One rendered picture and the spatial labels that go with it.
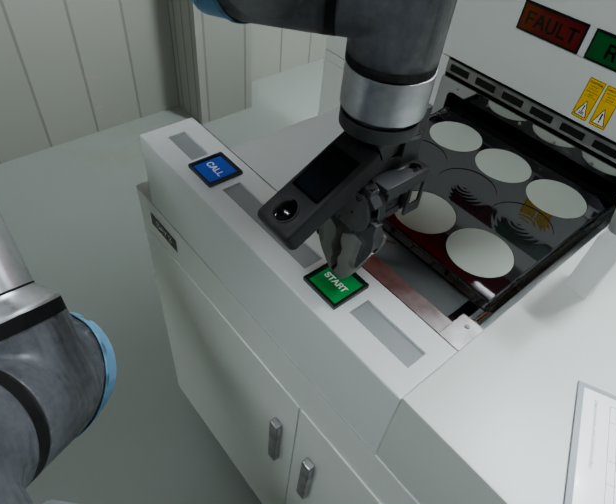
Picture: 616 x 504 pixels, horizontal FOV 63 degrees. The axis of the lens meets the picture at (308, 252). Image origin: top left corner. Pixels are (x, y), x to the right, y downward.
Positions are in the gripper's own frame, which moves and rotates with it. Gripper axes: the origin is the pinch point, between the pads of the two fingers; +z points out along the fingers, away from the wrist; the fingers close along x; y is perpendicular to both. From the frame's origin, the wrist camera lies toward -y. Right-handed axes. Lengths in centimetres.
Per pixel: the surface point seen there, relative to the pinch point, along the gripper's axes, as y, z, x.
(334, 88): 58, 23, 61
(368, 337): -1.5, 2.9, -7.7
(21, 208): -13, 99, 155
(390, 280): 12.7, 10.9, 0.3
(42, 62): 19, 61, 188
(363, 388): -4.1, 7.1, -10.6
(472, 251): 25.3, 8.9, -4.0
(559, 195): 48.7, 8.9, -4.6
